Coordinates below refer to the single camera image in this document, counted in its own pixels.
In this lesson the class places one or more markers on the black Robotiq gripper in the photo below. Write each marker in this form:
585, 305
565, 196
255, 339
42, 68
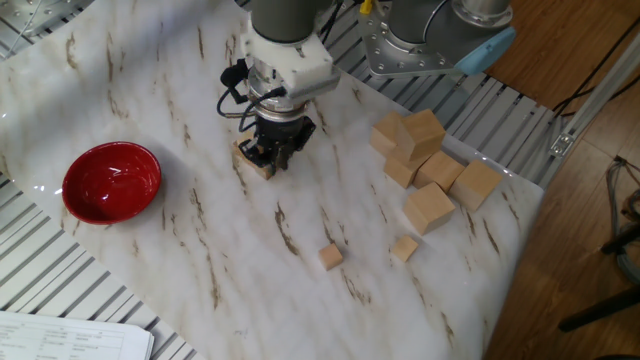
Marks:
277, 134

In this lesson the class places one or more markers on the large wooden cube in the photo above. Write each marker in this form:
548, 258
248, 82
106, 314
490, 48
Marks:
400, 172
440, 167
475, 184
422, 132
385, 131
429, 207

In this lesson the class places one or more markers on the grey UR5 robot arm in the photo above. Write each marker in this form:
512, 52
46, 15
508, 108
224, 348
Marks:
285, 20

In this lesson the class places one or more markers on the white printed paper stack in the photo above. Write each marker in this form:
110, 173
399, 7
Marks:
60, 340

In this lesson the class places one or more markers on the white marble pattern board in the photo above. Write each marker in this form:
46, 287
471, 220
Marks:
200, 250

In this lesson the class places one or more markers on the yellow plastic clip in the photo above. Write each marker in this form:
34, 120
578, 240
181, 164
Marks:
366, 7

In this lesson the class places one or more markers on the red bowl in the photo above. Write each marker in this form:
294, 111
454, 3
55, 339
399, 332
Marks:
112, 185

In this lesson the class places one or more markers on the silver perforated mounting plate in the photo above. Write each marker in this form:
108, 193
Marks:
45, 15

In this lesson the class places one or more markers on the black chair base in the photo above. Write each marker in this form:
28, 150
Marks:
600, 310

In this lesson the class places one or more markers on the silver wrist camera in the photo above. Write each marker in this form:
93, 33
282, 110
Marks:
317, 85

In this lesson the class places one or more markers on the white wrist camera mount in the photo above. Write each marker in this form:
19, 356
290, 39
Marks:
295, 57

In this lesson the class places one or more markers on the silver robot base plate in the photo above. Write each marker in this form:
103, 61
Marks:
400, 60

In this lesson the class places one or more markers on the aluminium frame profile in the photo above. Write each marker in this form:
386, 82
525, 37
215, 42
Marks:
595, 107

